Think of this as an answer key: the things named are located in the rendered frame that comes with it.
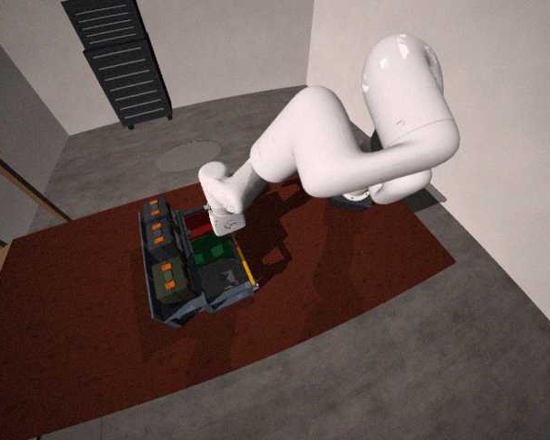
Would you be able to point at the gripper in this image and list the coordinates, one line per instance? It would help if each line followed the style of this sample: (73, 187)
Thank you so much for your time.
(225, 224)

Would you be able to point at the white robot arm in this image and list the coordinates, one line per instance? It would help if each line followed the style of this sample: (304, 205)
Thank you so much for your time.
(414, 123)

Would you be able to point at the red bin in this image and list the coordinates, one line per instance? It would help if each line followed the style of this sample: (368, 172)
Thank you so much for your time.
(199, 224)

